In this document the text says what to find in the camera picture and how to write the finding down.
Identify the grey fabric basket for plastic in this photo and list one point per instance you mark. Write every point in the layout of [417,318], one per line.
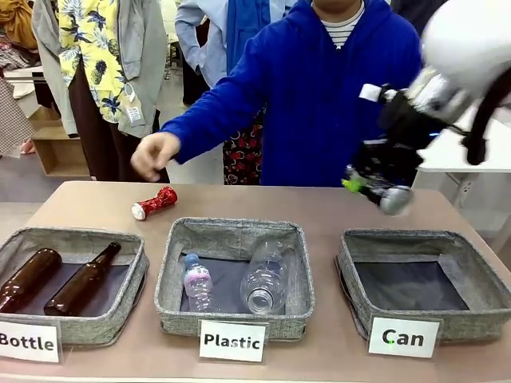
[235,231]

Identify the person in blue hoodie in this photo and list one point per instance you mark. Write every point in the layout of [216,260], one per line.
[319,99]

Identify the red floral black skirt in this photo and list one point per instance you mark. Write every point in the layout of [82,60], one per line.
[243,151]

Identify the white Plastic sign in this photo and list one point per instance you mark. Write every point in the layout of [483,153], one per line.
[232,341]

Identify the person's right hand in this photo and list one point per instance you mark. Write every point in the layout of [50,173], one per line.
[153,155]

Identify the person in yellow floral shirt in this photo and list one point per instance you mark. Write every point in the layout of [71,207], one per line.
[104,52]

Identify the white Bottle sign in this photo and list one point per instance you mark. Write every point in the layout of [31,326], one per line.
[28,342]

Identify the white paper clothing tag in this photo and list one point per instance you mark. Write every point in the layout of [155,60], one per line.
[135,109]

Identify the grey fabric basket for bottles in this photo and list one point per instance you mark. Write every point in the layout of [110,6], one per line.
[96,331]

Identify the crushed black and silver can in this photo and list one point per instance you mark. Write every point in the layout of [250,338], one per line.
[395,201]

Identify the white side table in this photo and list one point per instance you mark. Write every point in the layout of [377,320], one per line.
[479,155]

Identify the grey fabric basket for cans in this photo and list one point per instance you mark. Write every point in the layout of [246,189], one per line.
[471,255]

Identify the white Can sign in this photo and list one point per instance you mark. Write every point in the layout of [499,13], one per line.
[403,337]

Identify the wooden shelf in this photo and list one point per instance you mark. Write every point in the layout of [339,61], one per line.
[56,151]

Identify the crushed red can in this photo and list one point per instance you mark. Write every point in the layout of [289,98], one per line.
[157,201]

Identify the brown glass bottle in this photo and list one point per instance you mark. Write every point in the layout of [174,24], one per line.
[81,279]
[28,279]

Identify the large clear plastic bottle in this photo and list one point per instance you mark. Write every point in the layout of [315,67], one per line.
[267,279]

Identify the blue-sleeved right forearm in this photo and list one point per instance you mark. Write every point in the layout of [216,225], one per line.
[215,115]

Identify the small pink-labelled plastic bottle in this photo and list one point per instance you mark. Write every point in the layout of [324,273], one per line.
[196,283]

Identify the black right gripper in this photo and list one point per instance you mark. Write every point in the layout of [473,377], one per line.
[395,127]

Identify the white wall socket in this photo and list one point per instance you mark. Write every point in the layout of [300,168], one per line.
[467,186]

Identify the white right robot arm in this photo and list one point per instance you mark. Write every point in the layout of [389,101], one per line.
[471,36]

